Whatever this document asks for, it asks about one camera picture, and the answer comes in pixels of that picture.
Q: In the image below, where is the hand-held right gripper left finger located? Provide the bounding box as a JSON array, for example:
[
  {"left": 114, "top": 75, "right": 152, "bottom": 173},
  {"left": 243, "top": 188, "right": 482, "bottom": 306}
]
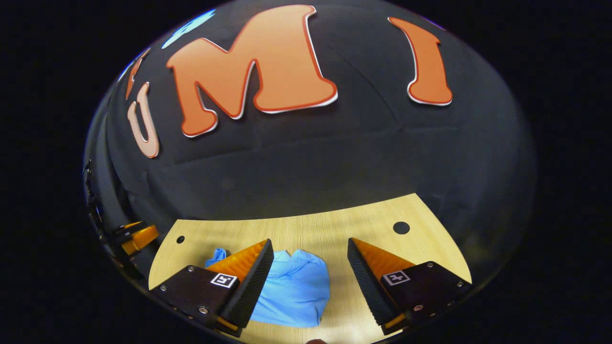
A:
[{"left": 149, "top": 238, "right": 275, "bottom": 337}]

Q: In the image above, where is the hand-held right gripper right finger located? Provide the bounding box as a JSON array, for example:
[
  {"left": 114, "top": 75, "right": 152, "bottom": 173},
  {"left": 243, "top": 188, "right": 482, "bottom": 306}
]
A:
[{"left": 347, "top": 237, "right": 474, "bottom": 336}]

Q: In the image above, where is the light blue T-shirt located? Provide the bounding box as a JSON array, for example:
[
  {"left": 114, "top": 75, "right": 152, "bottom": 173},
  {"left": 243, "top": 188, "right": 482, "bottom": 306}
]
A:
[{"left": 205, "top": 247, "right": 331, "bottom": 328}]

